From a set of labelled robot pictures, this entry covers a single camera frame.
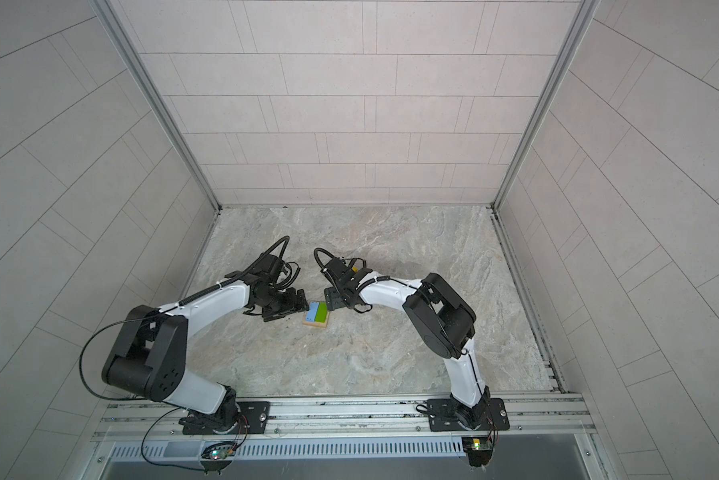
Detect left green circuit board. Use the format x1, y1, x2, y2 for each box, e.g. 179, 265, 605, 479
200, 441, 238, 462

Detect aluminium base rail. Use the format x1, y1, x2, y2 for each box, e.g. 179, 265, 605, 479
91, 392, 597, 441

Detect right circuit board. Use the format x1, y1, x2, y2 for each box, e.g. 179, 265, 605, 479
461, 437, 495, 467

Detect green wood block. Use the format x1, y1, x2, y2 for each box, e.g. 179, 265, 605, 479
314, 302, 329, 325

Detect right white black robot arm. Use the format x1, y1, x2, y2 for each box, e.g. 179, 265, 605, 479
313, 247, 509, 438

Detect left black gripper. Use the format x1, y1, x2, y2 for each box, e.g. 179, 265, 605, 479
257, 286, 314, 320

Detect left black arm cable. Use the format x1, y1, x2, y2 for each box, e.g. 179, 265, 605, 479
78, 235, 303, 472

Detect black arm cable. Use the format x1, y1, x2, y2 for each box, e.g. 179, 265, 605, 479
78, 235, 303, 472
312, 247, 487, 397

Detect light blue wood block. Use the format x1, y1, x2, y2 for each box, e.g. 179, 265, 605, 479
305, 302, 320, 323

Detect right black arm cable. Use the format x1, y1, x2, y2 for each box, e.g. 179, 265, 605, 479
312, 247, 487, 397

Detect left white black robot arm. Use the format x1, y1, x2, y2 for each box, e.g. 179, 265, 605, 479
101, 236, 309, 435

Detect natural wood block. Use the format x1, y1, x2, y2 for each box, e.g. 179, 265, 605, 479
302, 321, 327, 328

